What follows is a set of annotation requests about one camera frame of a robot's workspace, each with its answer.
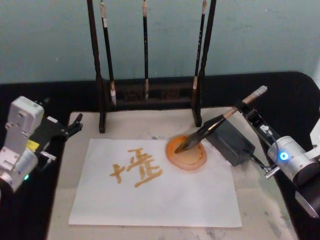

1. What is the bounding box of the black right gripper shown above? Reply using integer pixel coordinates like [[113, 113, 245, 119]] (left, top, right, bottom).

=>
[[234, 99, 278, 152]]

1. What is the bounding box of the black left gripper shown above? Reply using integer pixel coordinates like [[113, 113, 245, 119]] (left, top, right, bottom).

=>
[[26, 113, 84, 153]]

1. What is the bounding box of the large dark calligraphy brush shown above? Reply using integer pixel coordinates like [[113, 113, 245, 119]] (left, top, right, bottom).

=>
[[173, 85, 268, 155]]

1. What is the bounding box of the black wooden brush rack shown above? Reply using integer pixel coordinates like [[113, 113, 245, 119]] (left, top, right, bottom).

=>
[[86, 0, 218, 135]]

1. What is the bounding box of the black table cloth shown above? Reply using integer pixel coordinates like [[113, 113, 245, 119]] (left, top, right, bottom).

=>
[[0, 71, 320, 240]]

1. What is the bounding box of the orange ink dish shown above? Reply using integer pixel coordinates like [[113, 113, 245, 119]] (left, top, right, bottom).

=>
[[164, 134, 208, 171]]

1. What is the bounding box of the hanging brush pale tip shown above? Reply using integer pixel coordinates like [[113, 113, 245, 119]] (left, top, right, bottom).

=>
[[191, 0, 208, 97]]

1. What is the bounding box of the hanging brush white tip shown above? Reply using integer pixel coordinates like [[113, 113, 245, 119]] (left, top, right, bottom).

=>
[[99, 0, 118, 107]]

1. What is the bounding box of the hanging brush brown tip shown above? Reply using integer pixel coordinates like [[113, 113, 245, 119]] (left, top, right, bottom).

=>
[[141, 0, 150, 101]]

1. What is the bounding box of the white paper sheet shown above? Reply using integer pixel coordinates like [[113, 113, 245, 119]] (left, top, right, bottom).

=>
[[68, 138, 243, 228]]

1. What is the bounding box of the white felt mat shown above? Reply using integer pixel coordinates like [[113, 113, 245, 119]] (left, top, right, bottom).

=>
[[46, 107, 299, 240]]

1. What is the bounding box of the thin dark cable silver plug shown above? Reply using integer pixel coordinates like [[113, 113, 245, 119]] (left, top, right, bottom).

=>
[[37, 149, 58, 173], [249, 128, 281, 180]]

